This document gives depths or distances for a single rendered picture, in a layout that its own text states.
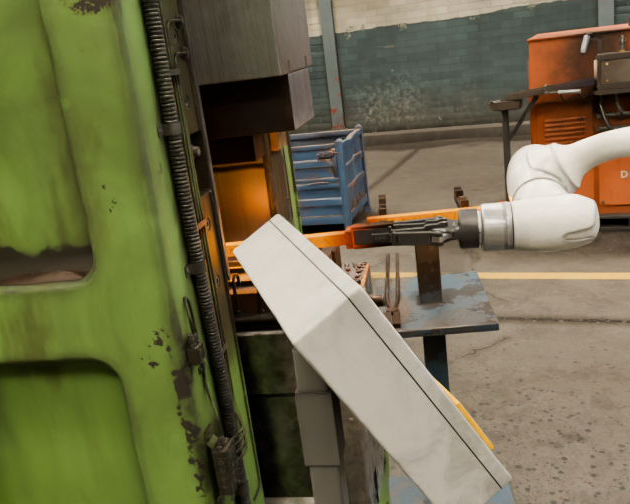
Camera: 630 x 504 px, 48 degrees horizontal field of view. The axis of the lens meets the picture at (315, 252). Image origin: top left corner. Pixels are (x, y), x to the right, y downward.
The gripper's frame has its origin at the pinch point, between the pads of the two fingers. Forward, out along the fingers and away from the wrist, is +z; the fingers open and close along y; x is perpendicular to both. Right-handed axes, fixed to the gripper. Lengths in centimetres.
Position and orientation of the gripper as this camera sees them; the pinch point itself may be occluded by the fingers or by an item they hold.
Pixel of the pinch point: (372, 234)
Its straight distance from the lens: 138.3
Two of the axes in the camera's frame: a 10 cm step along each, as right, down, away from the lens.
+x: -1.1, -9.5, -2.8
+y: 1.6, -3.0, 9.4
